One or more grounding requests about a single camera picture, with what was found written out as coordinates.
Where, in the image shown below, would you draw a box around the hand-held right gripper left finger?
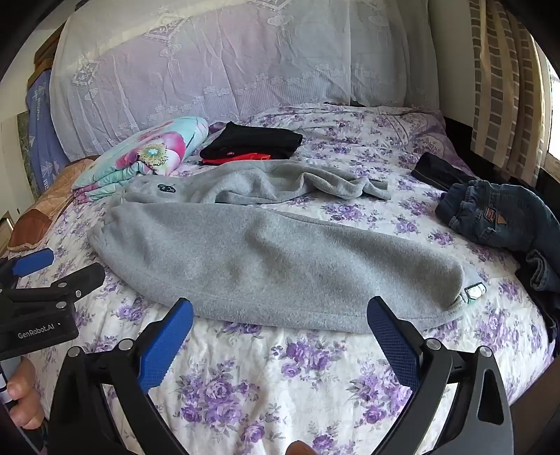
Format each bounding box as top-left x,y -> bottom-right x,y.
47,297 -> 195,455

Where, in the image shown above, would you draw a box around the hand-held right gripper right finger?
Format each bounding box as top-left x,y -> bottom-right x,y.
366,296 -> 513,455

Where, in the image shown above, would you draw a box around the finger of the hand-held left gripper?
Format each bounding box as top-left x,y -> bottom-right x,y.
0,248 -> 54,289
6,262 -> 107,309

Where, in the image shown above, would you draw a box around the grey fleece sweatshirt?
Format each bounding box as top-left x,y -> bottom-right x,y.
87,160 -> 487,335

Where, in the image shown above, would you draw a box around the person's left hand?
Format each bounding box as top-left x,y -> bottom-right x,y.
8,356 -> 45,430

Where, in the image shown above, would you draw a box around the brown pillow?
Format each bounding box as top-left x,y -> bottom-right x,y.
8,157 -> 95,252

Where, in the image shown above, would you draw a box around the purple floral bedspread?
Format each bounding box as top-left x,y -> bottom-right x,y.
9,104 -> 554,455

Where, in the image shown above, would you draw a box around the blue patterned cloth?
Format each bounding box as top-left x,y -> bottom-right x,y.
25,70 -> 71,193

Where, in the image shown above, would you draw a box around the folded turquoise floral quilt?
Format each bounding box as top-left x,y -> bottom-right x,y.
72,116 -> 211,202

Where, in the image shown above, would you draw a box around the blue denim jeans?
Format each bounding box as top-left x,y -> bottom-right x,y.
434,179 -> 560,342

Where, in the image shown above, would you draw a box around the dark folded garment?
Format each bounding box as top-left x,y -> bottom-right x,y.
410,152 -> 477,191

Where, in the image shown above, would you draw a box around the wooden headboard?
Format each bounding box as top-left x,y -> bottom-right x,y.
28,22 -> 68,88

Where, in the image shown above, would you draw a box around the folded red garment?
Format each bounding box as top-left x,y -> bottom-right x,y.
199,152 -> 272,166

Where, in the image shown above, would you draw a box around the folded black garment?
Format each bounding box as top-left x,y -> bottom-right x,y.
200,121 -> 304,162

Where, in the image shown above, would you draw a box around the white lace headboard cover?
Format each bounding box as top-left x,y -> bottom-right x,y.
49,0 -> 440,156

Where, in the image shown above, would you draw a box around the beige checked curtain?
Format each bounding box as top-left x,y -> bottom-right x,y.
469,0 -> 553,187

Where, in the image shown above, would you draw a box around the window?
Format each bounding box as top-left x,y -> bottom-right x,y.
540,48 -> 560,169

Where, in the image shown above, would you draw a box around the dark bed frame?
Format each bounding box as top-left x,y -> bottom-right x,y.
442,114 -> 560,202

